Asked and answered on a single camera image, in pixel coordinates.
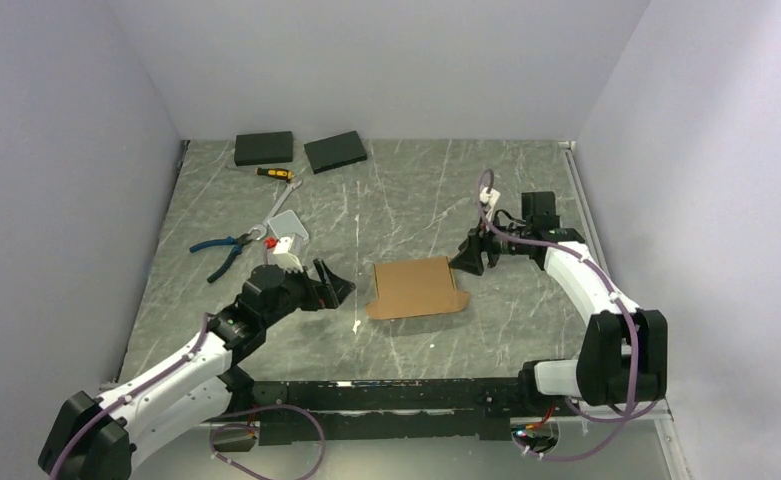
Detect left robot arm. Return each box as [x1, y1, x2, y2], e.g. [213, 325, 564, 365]
[38, 259, 355, 479]

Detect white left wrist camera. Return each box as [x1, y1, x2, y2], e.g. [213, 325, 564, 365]
[265, 234, 305, 273]

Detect silver combination wrench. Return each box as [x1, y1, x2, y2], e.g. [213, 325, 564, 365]
[247, 179, 303, 240]

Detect black foam block right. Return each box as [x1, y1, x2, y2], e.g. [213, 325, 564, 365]
[304, 131, 368, 174]

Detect grey white rectangular device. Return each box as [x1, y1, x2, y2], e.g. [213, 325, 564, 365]
[267, 210, 310, 242]

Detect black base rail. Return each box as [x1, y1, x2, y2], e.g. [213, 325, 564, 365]
[214, 377, 569, 446]

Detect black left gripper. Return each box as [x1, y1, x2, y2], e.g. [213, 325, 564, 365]
[262, 257, 355, 328]

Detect yellow black screwdriver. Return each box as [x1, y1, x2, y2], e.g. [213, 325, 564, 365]
[255, 167, 295, 183]

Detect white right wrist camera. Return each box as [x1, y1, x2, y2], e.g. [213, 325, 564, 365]
[479, 187, 501, 223]

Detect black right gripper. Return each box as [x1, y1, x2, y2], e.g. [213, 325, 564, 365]
[448, 210, 531, 276]

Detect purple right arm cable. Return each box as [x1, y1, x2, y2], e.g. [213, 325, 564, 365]
[474, 168, 663, 464]

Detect black foam block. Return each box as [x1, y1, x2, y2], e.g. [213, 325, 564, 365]
[304, 131, 368, 174]
[234, 131, 294, 167]

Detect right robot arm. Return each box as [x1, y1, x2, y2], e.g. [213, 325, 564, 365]
[449, 187, 668, 415]

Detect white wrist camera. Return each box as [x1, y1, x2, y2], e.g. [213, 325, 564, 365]
[479, 187, 501, 223]
[265, 234, 305, 273]

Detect black foam block left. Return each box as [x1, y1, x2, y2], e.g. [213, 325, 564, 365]
[234, 131, 294, 167]

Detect blue handled pliers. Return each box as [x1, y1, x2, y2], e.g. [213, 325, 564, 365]
[188, 233, 255, 285]

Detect brown cardboard box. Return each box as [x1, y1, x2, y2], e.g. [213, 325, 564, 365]
[365, 256, 470, 320]

